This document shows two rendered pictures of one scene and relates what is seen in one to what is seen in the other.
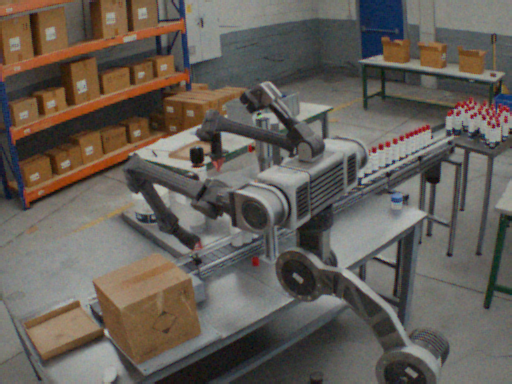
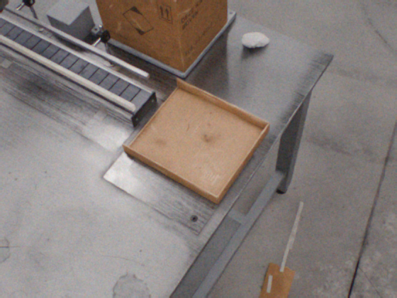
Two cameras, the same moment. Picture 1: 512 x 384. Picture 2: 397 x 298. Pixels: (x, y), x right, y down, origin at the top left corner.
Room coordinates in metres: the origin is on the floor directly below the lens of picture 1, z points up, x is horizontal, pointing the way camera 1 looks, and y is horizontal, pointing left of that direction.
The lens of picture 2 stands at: (1.74, 1.55, 1.94)
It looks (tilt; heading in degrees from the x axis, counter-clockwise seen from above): 60 degrees down; 260
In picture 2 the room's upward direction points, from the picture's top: 8 degrees counter-clockwise
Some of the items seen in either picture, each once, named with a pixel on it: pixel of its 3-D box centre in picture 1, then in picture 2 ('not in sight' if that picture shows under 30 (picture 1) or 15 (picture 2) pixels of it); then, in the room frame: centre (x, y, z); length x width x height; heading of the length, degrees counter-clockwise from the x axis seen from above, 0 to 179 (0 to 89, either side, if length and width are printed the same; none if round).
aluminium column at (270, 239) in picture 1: (267, 192); not in sight; (2.11, -0.05, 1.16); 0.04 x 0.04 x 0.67; 39
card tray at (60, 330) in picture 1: (62, 328); (196, 137); (1.58, 0.85, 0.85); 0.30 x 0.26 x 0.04; 129
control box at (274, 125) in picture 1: (266, 138); not in sight; (2.20, -0.06, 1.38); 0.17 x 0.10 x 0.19; 4
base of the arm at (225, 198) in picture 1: (233, 201); not in sight; (1.42, 0.07, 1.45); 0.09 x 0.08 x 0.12; 139
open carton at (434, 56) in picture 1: (433, 54); not in sight; (7.11, -2.76, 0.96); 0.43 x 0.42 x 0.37; 46
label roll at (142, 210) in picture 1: (151, 204); not in sight; (2.55, 0.57, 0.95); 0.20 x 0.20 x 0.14
